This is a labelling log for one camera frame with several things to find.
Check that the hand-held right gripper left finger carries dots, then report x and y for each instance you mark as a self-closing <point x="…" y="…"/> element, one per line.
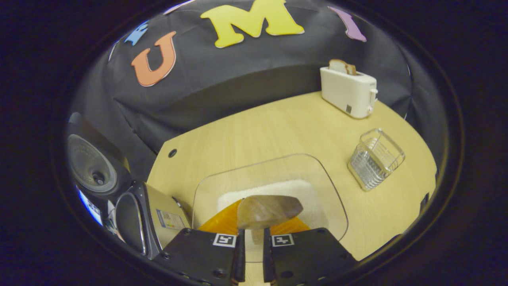
<point x="239" y="258"/>

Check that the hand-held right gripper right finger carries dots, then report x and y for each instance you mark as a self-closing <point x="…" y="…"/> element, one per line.
<point x="268" y="258"/>

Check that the wooden spoon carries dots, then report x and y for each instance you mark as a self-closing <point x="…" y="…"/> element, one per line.
<point x="266" y="210"/>

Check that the black and silver rice cooker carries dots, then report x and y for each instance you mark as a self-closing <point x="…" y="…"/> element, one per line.
<point x="166" y="206"/>

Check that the clear plastic container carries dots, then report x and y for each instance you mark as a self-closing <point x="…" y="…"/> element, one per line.
<point x="278" y="167"/>

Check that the computer monitor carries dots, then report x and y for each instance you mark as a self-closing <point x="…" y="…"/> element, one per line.
<point x="93" y="208"/>

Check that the white toaster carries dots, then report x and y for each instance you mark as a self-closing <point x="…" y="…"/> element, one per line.
<point x="349" y="93"/>

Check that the bread slice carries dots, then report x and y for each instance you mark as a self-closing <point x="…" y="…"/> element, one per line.
<point x="341" y="66"/>

